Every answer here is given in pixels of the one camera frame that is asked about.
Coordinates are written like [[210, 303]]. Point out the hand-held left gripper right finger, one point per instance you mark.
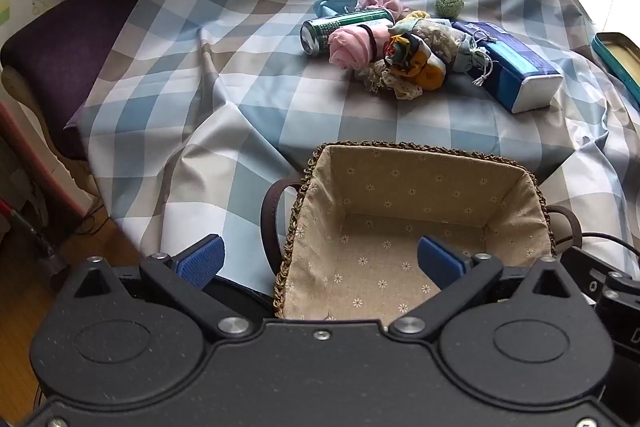
[[440, 264]]

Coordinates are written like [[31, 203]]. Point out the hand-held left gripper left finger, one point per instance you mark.
[[202, 261]]

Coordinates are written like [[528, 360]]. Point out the woven basket with fabric lining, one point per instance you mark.
[[400, 207]]

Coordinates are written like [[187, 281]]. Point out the beige lace cloth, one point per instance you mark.
[[385, 79]]

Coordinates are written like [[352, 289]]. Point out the navy and yellow socks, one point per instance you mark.
[[415, 57]]

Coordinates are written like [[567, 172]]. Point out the pink cloth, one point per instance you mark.
[[350, 44]]

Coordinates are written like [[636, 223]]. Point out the yellow fuzzy cloth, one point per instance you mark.
[[415, 15]]

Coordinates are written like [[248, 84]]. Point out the green fuzzy ball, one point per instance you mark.
[[448, 3]]

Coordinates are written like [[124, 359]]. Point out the light blue fabric pouch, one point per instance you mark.
[[332, 2]]

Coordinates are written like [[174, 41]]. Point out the blue and beige checked tablecloth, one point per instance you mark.
[[250, 107]]

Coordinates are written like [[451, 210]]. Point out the large blue tissue pack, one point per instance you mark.
[[520, 67]]

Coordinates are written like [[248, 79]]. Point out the teal metal tin tray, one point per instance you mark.
[[622, 54]]

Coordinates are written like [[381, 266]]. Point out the green drink can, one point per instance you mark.
[[325, 29]]

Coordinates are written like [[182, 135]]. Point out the purple upholstered chair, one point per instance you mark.
[[60, 37]]

